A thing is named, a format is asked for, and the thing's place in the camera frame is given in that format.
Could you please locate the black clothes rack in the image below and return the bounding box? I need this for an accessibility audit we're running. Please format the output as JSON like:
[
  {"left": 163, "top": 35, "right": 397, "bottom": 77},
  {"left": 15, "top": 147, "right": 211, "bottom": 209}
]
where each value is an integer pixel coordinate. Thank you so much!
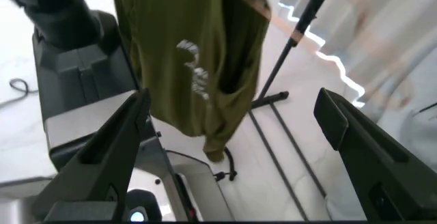
[{"left": 247, "top": 0, "right": 338, "bottom": 222}]

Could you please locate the pink clothes hanger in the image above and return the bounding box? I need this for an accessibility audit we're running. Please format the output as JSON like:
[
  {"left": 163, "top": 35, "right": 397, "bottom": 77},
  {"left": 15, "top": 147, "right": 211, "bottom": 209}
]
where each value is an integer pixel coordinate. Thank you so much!
[
  {"left": 341, "top": 0, "right": 416, "bottom": 111},
  {"left": 221, "top": 0, "right": 305, "bottom": 44}
]

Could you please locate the green printed shirt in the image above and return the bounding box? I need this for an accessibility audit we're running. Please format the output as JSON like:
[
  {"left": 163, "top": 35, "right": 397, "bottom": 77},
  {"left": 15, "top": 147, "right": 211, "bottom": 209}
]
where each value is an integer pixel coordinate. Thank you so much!
[{"left": 111, "top": 0, "right": 273, "bottom": 164}]

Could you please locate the white curtain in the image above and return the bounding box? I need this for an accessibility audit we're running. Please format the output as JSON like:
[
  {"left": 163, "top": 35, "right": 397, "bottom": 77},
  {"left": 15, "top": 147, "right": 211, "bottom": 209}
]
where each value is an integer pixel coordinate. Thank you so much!
[{"left": 269, "top": 0, "right": 437, "bottom": 105}]

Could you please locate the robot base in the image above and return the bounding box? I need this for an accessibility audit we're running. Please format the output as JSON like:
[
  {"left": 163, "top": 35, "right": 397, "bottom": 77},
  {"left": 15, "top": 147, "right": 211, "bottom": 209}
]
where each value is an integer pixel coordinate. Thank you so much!
[{"left": 0, "top": 0, "right": 236, "bottom": 222}]

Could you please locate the black cable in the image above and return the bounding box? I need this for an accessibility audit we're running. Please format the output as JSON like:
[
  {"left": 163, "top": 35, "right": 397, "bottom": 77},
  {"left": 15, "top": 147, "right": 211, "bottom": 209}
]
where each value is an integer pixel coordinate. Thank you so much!
[
  {"left": 165, "top": 146, "right": 238, "bottom": 183},
  {"left": 0, "top": 78, "right": 39, "bottom": 109}
]

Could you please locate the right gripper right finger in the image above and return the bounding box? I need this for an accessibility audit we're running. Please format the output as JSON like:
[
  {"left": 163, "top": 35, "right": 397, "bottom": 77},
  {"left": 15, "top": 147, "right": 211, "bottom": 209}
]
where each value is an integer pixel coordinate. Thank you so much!
[{"left": 313, "top": 87, "right": 437, "bottom": 222}]

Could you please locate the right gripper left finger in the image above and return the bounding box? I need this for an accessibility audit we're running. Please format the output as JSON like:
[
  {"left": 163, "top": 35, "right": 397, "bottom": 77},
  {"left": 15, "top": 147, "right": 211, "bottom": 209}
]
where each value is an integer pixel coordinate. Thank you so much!
[{"left": 31, "top": 87, "right": 152, "bottom": 222}]

